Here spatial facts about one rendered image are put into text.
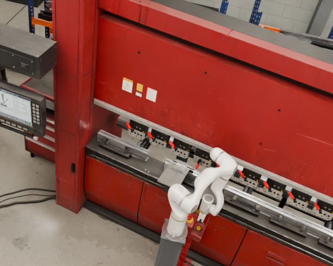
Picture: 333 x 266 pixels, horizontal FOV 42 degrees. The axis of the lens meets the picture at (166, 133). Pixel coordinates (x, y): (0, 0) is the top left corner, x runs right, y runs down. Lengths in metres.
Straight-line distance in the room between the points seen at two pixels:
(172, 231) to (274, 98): 1.17
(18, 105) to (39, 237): 1.49
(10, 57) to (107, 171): 1.39
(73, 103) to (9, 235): 1.53
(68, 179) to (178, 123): 1.33
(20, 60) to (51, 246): 1.89
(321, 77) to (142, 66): 1.26
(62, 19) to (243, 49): 1.27
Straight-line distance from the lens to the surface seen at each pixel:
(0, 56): 3.21
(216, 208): 3.24
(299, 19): 7.61
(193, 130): 3.34
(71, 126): 3.68
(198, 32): 2.90
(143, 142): 4.03
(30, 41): 3.18
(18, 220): 4.48
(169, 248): 3.26
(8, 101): 3.39
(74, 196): 4.30
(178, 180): 3.53
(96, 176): 4.07
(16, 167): 4.93
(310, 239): 3.72
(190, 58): 3.03
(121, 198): 4.09
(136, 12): 3.05
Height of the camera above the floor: 3.57
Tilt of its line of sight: 41 degrees down
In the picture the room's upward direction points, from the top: 12 degrees clockwise
